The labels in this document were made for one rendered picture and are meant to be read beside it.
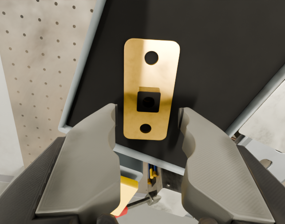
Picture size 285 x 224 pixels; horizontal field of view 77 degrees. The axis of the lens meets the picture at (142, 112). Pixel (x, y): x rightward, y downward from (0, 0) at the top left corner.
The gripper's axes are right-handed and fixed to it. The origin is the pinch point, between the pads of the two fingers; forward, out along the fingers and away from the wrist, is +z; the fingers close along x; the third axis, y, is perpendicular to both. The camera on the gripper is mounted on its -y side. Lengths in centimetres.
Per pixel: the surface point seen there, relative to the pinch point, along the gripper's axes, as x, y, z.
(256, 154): 25.2, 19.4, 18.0
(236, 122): 7.6, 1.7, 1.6
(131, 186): -1.1, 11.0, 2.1
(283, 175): 34.2, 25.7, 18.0
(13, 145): -115, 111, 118
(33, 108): -40, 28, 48
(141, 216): 8, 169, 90
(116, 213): -2.7, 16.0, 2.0
